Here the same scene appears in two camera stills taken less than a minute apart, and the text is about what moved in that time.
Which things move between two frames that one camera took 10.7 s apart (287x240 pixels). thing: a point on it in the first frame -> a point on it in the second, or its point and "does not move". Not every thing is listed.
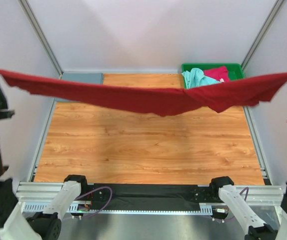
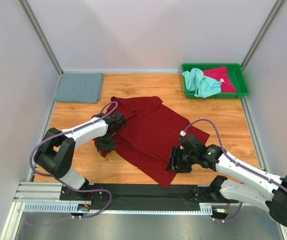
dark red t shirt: [152, 96] -> [152, 131]
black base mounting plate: [150, 196] does not move
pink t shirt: [219, 73] does not move
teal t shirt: [195, 77] does not move
